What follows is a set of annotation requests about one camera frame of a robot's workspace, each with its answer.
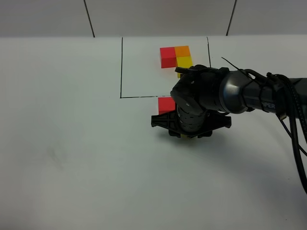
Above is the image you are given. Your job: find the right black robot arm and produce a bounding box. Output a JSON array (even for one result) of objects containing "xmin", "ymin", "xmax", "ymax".
[{"xmin": 151, "ymin": 65, "xmax": 307, "ymax": 138}]

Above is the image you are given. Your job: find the red template block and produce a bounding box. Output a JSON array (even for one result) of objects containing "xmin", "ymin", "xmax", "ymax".
[{"xmin": 160, "ymin": 47, "xmax": 177, "ymax": 69}]

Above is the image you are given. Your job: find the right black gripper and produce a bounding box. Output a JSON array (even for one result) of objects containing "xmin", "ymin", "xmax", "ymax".
[{"xmin": 151, "ymin": 109, "xmax": 232, "ymax": 138}]

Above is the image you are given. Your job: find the yellow template block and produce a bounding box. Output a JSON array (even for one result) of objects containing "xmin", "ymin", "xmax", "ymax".
[{"xmin": 177, "ymin": 56, "xmax": 193, "ymax": 69}]

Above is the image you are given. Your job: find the orange template block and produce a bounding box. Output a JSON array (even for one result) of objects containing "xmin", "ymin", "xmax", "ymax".
[{"xmin": 175, "ymin": 46, "xmax": 190, "ymax": 58}]

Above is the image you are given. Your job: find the right black cable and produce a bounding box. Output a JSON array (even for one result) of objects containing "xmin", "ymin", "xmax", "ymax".
[{"xmin": 266, "ymin": 73, "xmax": 307, "ymax": 195}]

